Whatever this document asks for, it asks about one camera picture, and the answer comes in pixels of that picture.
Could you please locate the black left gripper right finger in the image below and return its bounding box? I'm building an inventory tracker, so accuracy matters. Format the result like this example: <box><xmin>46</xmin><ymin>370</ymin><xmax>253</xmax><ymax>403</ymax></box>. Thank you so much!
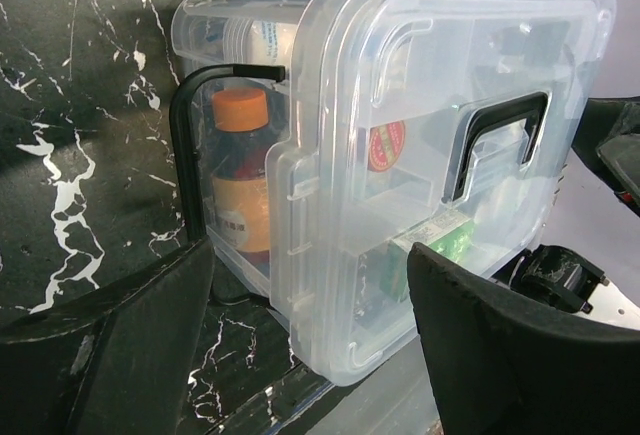
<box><xmin>408</xmin><ymin>243</ymin><xmax>639</xmax><ymax>434</ymax></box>

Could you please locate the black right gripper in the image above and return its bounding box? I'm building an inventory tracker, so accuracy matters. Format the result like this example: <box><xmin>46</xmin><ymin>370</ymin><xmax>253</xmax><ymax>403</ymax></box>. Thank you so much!
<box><xmin>572</xmin><ymin>96</ymin><xmax>639</xmax><ymax>210</ymax></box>

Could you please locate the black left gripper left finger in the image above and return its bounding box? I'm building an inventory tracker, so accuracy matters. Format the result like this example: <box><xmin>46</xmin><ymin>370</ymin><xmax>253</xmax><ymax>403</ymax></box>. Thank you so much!
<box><xmin>1</xmin><ymin>239</ymin><xmax>214</xmax><ymax>434</ymax></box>

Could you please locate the small green packet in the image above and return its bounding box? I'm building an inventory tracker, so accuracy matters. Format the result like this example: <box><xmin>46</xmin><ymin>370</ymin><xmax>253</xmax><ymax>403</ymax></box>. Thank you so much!
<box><xmin>379</xmin><ymin>209</ymin><xmax>476</xmax><ymax>301</ymax></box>

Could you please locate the clear plastic box lid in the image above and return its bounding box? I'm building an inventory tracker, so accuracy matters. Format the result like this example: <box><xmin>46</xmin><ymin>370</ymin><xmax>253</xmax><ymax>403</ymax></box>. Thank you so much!
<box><xmin>266</xmin><ymin>0</ymin><xmax>616</xmax><ymax>386</ymax></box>

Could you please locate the small red round tin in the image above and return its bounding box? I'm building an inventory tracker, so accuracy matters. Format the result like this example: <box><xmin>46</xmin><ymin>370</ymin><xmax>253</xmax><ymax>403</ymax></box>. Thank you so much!
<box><xmin>368</xmin><ymin>121</ymin><xmax>406</xmax><ymax>172</ymax></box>

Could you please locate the brown bottle orange cap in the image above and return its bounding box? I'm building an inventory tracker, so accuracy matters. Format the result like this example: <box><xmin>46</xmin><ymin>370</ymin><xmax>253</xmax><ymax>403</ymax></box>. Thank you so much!
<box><xmin>211</xmin><ymin>88</ymin><xmax>273</xmax><ymax>264</ymax></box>

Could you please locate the clear first aid box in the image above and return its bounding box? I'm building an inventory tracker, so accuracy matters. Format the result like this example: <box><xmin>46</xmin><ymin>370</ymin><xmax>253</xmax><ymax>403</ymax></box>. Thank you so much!
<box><xmin>169</xmin><ymin>0</ymin><xmax>311</xmax><ymax>306</ymax></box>

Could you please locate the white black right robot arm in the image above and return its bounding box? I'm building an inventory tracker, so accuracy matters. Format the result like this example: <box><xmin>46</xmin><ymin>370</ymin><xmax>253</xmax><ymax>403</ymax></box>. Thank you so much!
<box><xmin>495</xmin><ymin>97</ymin><xmax>639</xmax><ymax>330</ymax></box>

